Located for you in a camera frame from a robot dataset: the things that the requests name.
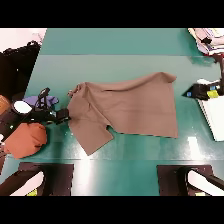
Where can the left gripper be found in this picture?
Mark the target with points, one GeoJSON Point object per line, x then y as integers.
{"type": "Point", "coordinates": [63, 115]}

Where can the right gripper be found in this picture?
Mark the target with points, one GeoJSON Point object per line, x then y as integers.
{"type": "Point", "coordinates": [196, 91]}

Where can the brown T-shirt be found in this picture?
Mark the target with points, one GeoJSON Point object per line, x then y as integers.
{"type": "Point", "coordinates": [133, 106]}

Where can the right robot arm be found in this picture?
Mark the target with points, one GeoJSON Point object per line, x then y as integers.
{"type": "Point", "coordinates": [213, 120]}

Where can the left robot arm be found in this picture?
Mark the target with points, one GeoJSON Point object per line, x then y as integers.
{"type": "Point", "coordinates": [20, 116]}

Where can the purple garment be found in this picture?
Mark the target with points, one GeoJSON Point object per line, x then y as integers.
{"type": "Point", "coordinates": [31, 100]}

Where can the orange garment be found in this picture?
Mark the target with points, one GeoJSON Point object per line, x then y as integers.
{"type": "Point", "coordinates": [26, 140]}

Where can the heap of clothes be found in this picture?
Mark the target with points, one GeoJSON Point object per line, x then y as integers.
{"type": "Point", "coordinates": [208, 40]}

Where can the black garment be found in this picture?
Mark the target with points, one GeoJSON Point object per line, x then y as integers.
{"type": "Point", "coordinates": [16, 70]}

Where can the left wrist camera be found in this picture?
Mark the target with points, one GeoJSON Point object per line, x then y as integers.
{"type": "Point", "coordinates": [43, 94]}

